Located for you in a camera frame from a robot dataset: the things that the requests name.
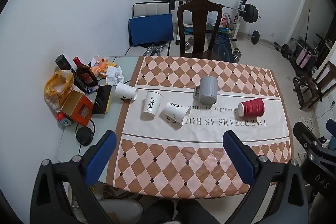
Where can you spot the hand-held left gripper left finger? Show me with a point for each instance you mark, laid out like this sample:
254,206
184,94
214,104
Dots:
101,158

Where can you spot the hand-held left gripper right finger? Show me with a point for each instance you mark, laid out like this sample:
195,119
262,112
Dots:
239,158

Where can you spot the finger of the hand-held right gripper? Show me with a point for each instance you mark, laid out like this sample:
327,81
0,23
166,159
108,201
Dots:
331,126
304,134

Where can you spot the red ribbed paper cup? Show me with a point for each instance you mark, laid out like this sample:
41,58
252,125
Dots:
252,108

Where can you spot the white paper cup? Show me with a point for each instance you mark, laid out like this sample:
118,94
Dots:
151,105
176,113
125,91

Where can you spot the black headphones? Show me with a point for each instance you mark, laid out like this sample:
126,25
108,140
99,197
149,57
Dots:
84,136

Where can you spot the checkered tablecloth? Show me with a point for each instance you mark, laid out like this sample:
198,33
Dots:
199,158

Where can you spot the dark wooden armchair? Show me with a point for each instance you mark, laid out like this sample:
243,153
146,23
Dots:
319,85

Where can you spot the small red-capped bottle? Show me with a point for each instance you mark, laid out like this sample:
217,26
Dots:
63,119

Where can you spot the orange gift box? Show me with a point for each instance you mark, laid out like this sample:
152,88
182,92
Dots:
77,108

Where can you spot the grey seat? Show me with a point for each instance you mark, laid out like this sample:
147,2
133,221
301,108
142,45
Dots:
120,212

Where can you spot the black flat case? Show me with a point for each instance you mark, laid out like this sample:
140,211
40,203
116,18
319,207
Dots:
102,99

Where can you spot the grey mug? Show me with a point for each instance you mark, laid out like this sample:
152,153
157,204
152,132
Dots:
208,88

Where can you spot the yellow plastic bag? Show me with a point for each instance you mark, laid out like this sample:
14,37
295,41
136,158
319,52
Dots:
56,87

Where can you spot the crumpled white paper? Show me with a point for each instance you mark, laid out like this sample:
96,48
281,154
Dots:
114,75

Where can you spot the liquor bottle with red cap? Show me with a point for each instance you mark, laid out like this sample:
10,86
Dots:
85,73

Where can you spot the black floor barbell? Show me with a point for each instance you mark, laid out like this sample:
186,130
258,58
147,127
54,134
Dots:
283,49

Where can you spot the orange snack packet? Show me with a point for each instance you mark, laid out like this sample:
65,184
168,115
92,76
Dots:
101,66

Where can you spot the black cylinder box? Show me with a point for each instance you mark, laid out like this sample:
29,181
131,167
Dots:
64,62

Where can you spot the metal dumbbell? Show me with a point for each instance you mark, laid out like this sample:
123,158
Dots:
189,45
236,54

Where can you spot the dark blue exercise mat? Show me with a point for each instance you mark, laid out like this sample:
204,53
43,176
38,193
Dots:
223,52

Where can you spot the short barbell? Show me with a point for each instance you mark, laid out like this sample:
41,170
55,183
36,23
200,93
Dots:
254,37

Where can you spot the pile of weight plates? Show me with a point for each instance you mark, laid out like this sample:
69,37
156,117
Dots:
156,49

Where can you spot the white barbell rack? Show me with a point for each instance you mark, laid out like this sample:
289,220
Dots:
239,19

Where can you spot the barbell with black plates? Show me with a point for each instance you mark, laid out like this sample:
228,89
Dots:
250,13

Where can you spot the dark wooden chair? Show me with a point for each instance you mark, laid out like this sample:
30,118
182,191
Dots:
198,27

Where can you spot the pink bag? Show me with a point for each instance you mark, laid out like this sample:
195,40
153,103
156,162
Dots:
225,21

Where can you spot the blue board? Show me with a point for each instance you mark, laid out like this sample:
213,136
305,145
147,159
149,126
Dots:
151,29

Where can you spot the white padded bench back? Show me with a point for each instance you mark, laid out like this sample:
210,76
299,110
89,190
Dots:
151,8

